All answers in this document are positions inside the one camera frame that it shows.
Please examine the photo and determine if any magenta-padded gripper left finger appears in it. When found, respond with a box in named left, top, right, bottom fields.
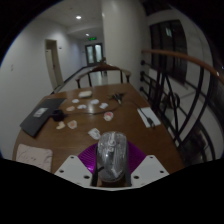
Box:
left=54, top=143, right=100, bottom=187

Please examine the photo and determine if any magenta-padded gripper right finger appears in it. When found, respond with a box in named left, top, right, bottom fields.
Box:
left=125, top=141, right=170, bottom=188

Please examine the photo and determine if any transparent computer mouse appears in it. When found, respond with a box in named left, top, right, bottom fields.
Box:
left=95, top=130, right=129, bottom=184

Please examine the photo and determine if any marble print mouse pad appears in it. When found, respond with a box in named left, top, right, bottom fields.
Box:
left=15, top=143, right=54, bottom=173

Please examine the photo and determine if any white and grey sticker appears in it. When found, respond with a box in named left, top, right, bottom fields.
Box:
left=87, top=127, right=102, bottom=140

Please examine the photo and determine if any white and orange sticker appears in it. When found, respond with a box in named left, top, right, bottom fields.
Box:
left=67, top=119, right=78, bottom=130

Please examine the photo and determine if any small beige sticker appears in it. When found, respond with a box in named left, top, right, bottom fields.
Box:
left=55, top=121, right=67, bottom=130

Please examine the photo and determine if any small black box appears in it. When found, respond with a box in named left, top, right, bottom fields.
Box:
left=51, top=108, right=66, bottom=122

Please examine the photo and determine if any white paper sheet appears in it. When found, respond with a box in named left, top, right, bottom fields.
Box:
left=136, top=106, right=162, bottom=129

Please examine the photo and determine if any closed black laptop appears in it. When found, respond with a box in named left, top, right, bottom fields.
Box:
left=19, top=97, right=68, bottom=138

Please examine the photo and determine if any white and red sticker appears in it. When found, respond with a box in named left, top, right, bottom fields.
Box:
left=103, top=111, right=115, bottom=122

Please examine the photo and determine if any flat white box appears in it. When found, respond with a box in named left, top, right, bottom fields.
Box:
left=78, top=90, right=93, bottom=99

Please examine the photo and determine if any white side door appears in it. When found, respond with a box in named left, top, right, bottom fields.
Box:
left=44, top=38, right=64, bottom=88

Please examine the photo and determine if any wooden armchair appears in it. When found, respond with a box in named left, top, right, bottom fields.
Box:
left=74, top=62, right=132, bottom=89

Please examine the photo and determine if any black railing with wooden handrail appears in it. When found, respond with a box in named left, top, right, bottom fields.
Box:
left=139, top=48, right=224, bottom=168

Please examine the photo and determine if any glass double door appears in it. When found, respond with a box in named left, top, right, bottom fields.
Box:
left=84, top=42, right=104, bottom=66

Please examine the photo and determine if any dark window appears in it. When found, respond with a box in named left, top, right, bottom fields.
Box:
left=149, top=19, right=188, bottom=84

